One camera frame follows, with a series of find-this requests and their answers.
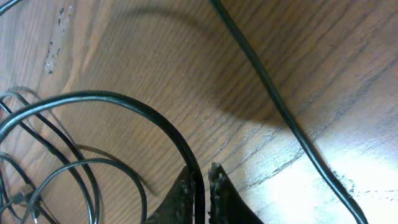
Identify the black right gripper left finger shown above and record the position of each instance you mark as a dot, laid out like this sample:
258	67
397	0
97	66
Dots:
177	206

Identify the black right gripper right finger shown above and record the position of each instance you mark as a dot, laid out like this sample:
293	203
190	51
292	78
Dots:
227	207

